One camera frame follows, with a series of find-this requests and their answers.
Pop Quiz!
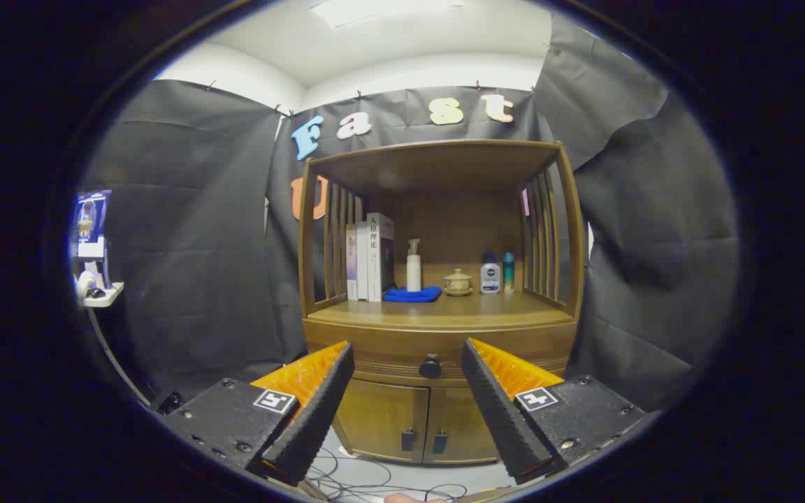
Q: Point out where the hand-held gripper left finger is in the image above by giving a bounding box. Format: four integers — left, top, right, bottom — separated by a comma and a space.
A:
157, 340, 356, 488

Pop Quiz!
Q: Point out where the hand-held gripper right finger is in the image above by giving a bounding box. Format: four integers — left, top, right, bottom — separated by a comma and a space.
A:
461, 337, 648, 486

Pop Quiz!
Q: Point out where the wooden drawer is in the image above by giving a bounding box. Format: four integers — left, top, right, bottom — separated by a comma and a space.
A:
303, 320, 578, 384

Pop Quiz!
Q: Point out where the wooden cabinet door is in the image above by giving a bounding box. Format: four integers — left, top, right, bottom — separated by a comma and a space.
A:
336, 377, 431, 463
422, 386, 508, 465

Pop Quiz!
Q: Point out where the wooden countertop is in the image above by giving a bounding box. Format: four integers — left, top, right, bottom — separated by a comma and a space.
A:
308, 290, 574, 329

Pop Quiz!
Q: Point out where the wooden cabinet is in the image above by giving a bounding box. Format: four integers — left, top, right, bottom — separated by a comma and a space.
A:
298, 140, 585, 466

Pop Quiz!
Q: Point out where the white lotion bottle blue cap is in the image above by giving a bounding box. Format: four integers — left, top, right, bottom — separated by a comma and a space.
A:
479, 251, 501, 295

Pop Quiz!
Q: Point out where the beige lidded ceramic teacup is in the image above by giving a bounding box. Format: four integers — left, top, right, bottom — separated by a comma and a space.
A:
443, 268, 474, 297

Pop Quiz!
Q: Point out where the blue folded cloth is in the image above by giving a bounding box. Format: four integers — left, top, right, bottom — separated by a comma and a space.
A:
383, 285, 443, 304

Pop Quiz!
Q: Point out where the thin pale purple book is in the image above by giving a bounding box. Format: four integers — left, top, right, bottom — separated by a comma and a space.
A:
345, 224, 358, 301

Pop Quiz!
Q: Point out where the thin white book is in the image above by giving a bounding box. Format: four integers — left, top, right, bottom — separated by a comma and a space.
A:
356, 221, 370, 301

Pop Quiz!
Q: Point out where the white pump bottle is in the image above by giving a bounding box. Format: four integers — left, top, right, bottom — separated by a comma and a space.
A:
406, 238, 423, 293

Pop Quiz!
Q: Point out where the thick grey book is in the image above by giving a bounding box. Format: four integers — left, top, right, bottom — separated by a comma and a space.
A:
366, 212, 396, 302

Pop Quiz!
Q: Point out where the ceiling light panel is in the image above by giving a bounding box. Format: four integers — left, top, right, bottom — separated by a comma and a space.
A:
310, 0, 466, 29

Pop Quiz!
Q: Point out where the tangle of black floor cables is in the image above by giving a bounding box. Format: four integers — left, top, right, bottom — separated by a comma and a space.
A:
305, 447, 470, 502

